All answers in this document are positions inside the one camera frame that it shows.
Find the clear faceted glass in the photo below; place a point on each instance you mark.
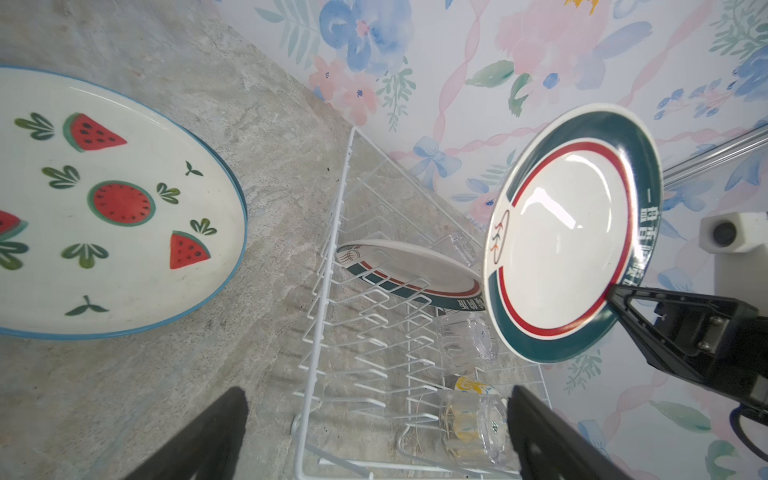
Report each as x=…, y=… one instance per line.
x=466, y=339
x=464, y=429

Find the clear faceted glass front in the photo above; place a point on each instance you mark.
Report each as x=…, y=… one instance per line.
x=464, y=429

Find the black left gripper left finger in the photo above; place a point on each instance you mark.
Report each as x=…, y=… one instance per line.
x=206, y=448

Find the clear faceted glass middle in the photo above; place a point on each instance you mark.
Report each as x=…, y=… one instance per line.
x=466, y=339

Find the blue yellow patterned bowl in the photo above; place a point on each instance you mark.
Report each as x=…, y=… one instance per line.
x=470, y=385

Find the white plate dark underside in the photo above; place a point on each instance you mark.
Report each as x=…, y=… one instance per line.
x=413, y=273

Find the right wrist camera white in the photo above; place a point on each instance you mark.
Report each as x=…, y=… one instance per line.
x=738, y=242

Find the white wire dish rack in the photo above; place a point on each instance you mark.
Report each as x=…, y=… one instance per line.
x=373, y=372

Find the watermelon pattern plate blue rim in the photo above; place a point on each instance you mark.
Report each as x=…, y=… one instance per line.
x=115, y=220

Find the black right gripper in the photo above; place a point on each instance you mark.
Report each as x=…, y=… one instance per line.
x=717, y=343

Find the right aluminium corner post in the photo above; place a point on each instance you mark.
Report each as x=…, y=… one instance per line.
x=742, y=145

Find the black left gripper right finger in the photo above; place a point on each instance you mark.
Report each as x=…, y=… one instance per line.
x=548, y=448

